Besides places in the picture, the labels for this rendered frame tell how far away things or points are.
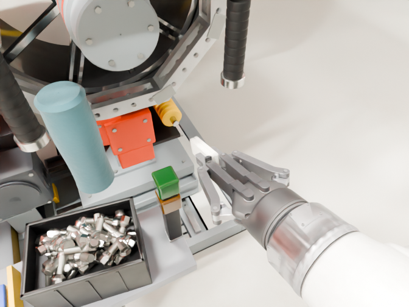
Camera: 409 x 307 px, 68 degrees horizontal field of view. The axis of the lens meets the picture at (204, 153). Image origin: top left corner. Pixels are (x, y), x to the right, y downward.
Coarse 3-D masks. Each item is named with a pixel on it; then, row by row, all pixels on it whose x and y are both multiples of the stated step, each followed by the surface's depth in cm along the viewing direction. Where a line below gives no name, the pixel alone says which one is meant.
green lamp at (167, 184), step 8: (168, 168) 54; (152, 176) 53; (160, 176) 52; (168, 176) 52; (176, 176) 52; (160, 184) 51; (168, 184) 52; (176, 184) 52; (160, 192) 52; (168, 192) 53; (176, 192) 54
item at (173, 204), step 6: (156, 192) 56; (156, 198) 58; (174, 198) 55; (180, 198) 56; (162, 204) 55; (168, 204) 55; (174, 204) 56; (180, 204) 57; (162, 210) 56; (168, 210) 57; (174, 210) 58
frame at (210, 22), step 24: (216, 0) 66; (192, 24) 74; (216, 24) 70; (192, 48) 72; (168, 72) 78; (96, 96) 74; (120, 96) 76; (144, 96) 74; (168, 96) 77; (96, 120) 73
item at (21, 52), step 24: (168, 0) 82; (192, 0) 73; (0, 24) 74; (48, 24) 64; (168, 24) 76; (0, 48) 66; (24, 48) 65; (48, 48) 83; (72, 48) 70; (168, 48) 79; (24, 72) 67; (48, 72) 74; (72, 72) 73; (96, 72) 81; (120, 72) 81; (144, 72) 80
